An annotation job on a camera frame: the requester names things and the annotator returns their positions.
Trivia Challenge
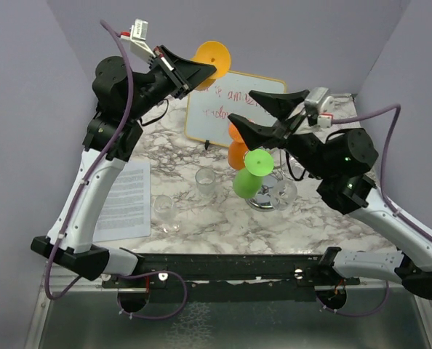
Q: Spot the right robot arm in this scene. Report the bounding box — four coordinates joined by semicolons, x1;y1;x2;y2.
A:
228;87;432;300

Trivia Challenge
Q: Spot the yellow framed whiteboard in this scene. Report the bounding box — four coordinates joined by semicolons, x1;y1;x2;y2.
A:
185;71;287;147

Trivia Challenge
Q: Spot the green wine glass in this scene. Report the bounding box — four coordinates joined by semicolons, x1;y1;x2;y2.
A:
233;149;274;199

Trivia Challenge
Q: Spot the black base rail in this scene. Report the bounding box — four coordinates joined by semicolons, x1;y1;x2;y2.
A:
102;253;343;303

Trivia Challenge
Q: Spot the printed paper sheet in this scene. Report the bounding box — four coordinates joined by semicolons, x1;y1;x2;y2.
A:
93;161;151;243

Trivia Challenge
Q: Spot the clear wine glass front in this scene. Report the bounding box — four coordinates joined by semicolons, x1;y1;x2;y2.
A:
153;195;180;233

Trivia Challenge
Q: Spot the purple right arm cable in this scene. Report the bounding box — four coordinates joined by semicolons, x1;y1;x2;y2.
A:
330;103;432;252

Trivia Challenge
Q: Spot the orange wine glass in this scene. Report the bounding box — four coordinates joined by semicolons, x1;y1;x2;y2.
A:
228;123;249;170

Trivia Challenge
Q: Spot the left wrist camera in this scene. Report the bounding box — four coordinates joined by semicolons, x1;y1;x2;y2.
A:
120;19;155;63

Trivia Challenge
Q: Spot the yellow-orange wine glass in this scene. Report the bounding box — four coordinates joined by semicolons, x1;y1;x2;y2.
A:
191;41;231;91

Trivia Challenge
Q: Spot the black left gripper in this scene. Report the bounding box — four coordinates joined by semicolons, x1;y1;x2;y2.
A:
124;44;217;121

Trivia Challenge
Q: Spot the clear wine glass back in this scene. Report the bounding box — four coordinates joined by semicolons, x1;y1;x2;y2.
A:
195;167;216;198

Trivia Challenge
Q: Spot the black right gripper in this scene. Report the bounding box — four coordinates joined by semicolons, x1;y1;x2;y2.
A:
228;89;332;180

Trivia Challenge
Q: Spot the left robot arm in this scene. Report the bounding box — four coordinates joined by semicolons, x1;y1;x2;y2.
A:
31;46;231;287

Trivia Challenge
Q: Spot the clear wine glass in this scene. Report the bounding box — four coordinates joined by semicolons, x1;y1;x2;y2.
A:
195;167;216;198
271;180;297;211
153;195;180;233

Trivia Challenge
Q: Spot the chrome wine glass rack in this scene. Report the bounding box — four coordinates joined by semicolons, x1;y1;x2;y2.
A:
246;150;298;212

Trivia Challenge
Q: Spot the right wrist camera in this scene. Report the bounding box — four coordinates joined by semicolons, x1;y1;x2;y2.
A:
304;87;335;129

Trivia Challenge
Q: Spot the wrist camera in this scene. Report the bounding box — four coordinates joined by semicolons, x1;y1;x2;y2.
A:
304;87;335;129
120;19;155;63

